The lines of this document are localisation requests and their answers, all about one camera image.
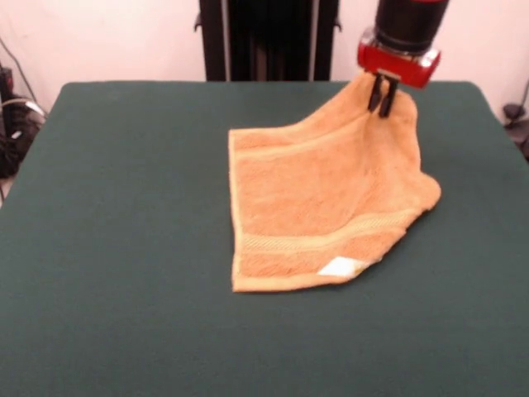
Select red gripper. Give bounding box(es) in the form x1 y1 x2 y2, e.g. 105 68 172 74
356 28 442 118

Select orange terry towel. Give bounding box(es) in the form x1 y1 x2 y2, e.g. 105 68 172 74
227 76 442 294

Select dark green table cloth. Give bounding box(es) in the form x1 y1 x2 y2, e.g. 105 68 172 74
0 80 529 397

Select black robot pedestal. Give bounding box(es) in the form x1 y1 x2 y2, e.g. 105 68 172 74
192 0 342 82

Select black clamp with cable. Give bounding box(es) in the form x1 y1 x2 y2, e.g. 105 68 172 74
501 78 529 162

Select tangled black cable bundle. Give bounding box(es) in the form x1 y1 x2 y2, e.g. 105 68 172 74
0 36 47 179

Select black wall power adapter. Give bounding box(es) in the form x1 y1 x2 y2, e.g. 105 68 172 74
0 65 16 104

